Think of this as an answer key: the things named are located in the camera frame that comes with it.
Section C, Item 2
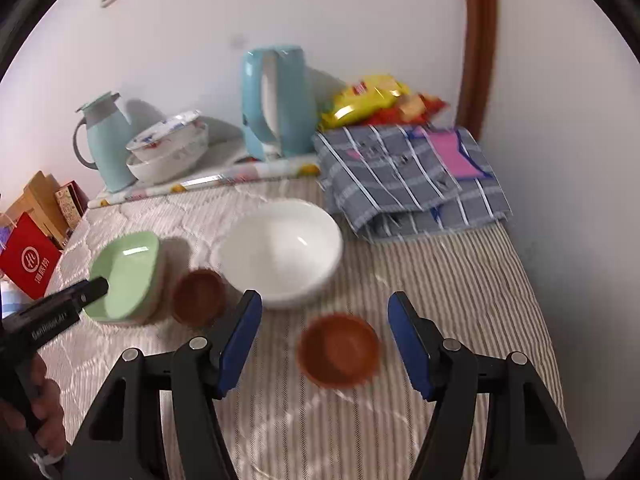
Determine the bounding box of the blue patterned porcelain bowl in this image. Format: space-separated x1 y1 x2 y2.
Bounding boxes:
126 110 201 162

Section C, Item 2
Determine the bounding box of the light blue thermos jug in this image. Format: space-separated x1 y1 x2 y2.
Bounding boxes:
72 92 136 193

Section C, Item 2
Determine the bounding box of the light blue electric kettle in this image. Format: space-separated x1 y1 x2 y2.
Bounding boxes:
242 46 319 162

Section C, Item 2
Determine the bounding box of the brown cardboard box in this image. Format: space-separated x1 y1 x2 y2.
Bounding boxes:
1 170 70 249

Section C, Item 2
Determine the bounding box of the red paper bag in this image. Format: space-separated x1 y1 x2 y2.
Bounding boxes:
1 212 61 300

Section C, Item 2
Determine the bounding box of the brown wooden door frame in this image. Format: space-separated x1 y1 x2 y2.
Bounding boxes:
456 0 498 140

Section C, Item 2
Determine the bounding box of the grey checkered folded cloth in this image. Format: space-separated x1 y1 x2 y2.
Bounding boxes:
314 125 512 242

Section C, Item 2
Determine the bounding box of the striped quilted table cover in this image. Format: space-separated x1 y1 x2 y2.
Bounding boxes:
42 178 563 479

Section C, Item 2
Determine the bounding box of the patterned small box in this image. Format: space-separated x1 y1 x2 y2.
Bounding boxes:
54 181 88 231

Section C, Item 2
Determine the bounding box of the white ceramic bowl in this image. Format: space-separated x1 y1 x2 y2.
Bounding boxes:
219 200 344 310

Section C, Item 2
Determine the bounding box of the white grey-patterned large bowl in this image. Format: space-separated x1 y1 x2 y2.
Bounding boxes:
127 124 209 185

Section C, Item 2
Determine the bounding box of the brown small bowl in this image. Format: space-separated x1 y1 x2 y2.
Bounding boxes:
171 269 227 328
296 313 381 390

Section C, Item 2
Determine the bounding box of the person's left hand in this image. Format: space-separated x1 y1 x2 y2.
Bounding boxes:
1 353 67 458

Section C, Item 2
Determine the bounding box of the pink square plate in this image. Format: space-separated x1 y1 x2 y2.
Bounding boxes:
101 240 165 325

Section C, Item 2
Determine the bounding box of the green square plate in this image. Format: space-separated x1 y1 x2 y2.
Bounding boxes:
85 231 165 325

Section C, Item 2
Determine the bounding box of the yellow chips bag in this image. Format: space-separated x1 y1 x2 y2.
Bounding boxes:
319 75 411 130

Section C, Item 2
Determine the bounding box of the red snack bag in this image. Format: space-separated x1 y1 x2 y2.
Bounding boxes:
362 93 449 126

